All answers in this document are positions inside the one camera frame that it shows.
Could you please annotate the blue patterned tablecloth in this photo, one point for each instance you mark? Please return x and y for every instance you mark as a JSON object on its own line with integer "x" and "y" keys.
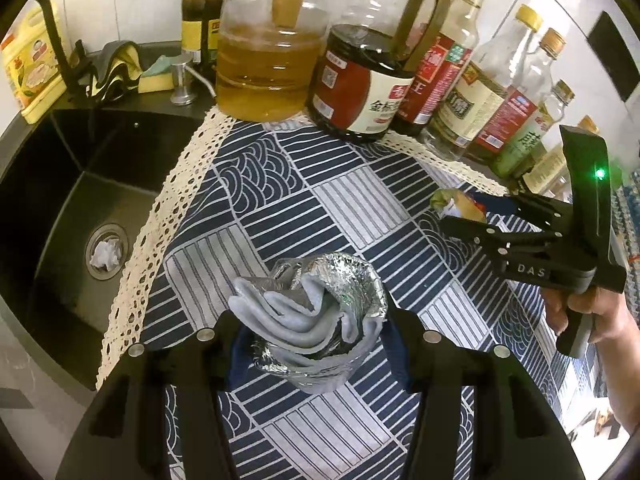
{"x": 244, "y": 196}

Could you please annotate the green cap yellow label bottle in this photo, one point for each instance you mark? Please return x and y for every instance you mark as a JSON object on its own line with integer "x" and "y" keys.
{"x": 200, "y": 22}

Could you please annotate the person's right hand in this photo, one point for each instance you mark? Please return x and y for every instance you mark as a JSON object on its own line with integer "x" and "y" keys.
{"x": 611, "y": 316}

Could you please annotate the black kitchen faucet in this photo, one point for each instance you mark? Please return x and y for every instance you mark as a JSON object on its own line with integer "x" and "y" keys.
{"x": 72, "y": 74}

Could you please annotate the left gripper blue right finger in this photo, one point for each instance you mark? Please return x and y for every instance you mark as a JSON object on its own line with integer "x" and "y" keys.
{"x": 399, "y": 342}

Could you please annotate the silver foil bag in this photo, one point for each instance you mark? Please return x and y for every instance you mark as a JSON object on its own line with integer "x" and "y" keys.
{"x": 315, "y": 319}

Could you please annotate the dark dish cloth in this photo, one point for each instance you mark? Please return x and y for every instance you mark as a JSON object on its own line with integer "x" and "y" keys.
{"x": 116, "y": 71}

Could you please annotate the large cooking oil jug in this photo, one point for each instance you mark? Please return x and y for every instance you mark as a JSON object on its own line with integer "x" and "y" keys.
{"x": 266, "y": 54}

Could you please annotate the black kitchen sink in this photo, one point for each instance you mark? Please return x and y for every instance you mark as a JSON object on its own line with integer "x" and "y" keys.
{"x": 80, "y": 174}

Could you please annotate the metal soap dispenser pump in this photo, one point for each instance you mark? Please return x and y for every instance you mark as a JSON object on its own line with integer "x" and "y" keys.
{"x": 183, "y": 74}

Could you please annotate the dark soy sauce jug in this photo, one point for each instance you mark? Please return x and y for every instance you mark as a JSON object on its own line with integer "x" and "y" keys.
{"x": 364, "y": 74}

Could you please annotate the clear yellow cap bottle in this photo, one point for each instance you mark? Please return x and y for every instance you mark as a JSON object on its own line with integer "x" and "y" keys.
{"x": 549, "y": 176}

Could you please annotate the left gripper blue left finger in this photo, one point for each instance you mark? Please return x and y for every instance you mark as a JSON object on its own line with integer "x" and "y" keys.
{"x": 242, "y": 356}

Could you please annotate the black wall socket panel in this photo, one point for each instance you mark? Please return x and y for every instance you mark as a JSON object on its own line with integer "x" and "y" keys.
{"x": 612, "y": 52}

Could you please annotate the yellow cap vinegar bottle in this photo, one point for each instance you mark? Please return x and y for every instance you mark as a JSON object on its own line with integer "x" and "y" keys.
{"x": 481, "y": 88}

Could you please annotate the black cap red label bottle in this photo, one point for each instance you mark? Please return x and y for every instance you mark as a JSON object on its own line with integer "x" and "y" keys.
{"x": 440, "y": 67}

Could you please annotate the green yellow snack wrapper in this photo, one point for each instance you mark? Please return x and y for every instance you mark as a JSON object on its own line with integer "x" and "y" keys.
{"x": 451, "y": 202}

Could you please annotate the gold cap red label bottle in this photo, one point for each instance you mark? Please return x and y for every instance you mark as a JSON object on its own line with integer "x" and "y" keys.
{"x": 531, "y": 82}

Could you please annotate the yellow green sponge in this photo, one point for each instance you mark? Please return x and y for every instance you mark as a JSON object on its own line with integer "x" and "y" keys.
{"x": 157, "y": 77}

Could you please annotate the sink drain strainer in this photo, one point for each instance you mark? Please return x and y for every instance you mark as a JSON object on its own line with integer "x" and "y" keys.
{"x": 106, "y": 251}

